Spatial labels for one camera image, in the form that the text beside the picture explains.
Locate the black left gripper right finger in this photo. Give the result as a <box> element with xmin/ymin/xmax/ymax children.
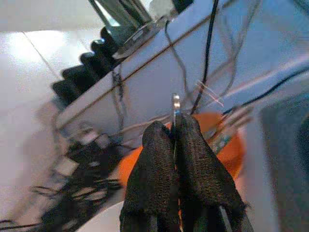
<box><xmin>175</xmin><ymin>116</ymin><xmax>254</xmax><ymax>232</ymax></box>

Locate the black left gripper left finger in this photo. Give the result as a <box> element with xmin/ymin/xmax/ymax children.
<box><xmin>120</xmin><ymin>120</ymin><xmax>181</xmax><ymax>232</ymax></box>

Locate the silver metal spoon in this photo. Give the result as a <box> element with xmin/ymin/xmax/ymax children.
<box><xmin>170</xmin><ymin>93</ymin><xmax>181</xmax><ymax>158</ymax></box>

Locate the orange plastic bowl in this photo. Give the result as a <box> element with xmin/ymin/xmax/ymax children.
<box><xmin>118</xmin><ymin>112</ymin><xmax>246</xmax><ymax>191</ymax></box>

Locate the black power strip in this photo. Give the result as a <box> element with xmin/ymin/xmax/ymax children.
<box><xmin>31</xmin><ymin>134</ymin><xmax>124</xmax><ymax>232</ymax></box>

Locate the black electronic device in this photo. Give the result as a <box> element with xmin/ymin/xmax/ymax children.
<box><xmin>51</xmin><ymin>26</ymin><xmax>123</xmax><ymax>107</ymax></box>

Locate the shiny metal object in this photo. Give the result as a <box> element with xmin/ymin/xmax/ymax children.
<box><xmin>88</xmin><ymin>0</ymin><xmax>174</xmax><ymax>60</ymax></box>

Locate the thin black cable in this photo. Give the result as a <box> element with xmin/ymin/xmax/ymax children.
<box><xmin>111</xmin><ymin>65</ymin><xmax>128</xmax><ymax>132</ymax></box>
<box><xmin>165</xmin><ymin>20</ymin><xmax>194</xmax><ymax>102</ymax></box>

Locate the thick black power cable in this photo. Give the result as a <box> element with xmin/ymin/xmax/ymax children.
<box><xmin>190</xmin><ymin>0</ymin><xmax>220</xmax><ymax>116</ymax></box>

